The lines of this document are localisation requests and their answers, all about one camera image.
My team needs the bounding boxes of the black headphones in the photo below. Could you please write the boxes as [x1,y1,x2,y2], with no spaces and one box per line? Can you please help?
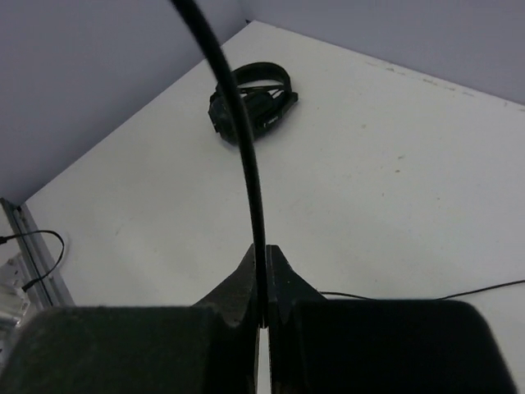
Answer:
[208,62,299,145]

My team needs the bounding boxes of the aluminium table rail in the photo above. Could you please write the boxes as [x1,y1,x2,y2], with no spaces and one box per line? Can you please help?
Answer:
[1,199,74,309]

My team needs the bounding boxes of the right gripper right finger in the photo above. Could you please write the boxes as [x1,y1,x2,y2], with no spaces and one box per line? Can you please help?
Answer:
[267,245,326,393]

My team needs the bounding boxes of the thin black headphone cable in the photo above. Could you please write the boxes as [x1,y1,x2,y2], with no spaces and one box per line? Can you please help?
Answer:
[169,0,525,329]

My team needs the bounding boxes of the left black base cable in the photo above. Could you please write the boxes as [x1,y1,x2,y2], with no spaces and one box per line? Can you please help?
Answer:
[0,230,66,291]

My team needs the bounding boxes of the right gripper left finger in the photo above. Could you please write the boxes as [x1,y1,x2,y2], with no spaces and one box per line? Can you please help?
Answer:
[195,246,258,393]

